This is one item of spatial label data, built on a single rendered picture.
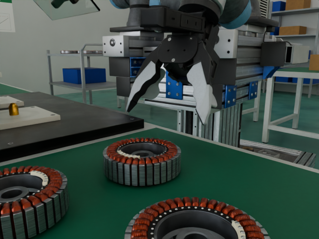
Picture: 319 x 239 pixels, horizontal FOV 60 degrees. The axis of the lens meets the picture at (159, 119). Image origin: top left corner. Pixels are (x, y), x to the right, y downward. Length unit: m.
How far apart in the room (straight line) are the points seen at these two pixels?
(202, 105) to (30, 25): 6.07
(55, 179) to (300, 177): 0.32
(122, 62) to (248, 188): 1.00
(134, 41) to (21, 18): 5.17
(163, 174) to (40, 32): 6.15
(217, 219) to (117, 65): 1.11
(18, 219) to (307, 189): 0.33
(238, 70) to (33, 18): 5.70
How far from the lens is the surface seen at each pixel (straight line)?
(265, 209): 0.34
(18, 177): 0.36
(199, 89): 0.40
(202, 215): 0.26
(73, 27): 6.75
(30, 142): 0.53
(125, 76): 1.27
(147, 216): 0.24
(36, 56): 6.39
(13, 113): 0.70
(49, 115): 0.67
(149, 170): 0.35
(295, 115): 3.70
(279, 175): 0.44
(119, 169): 0.36
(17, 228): 0.29
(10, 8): 6.31
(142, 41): 1.32
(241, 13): 0.62
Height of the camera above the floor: 0.92
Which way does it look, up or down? 14 degrees down
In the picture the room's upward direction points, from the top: straight up
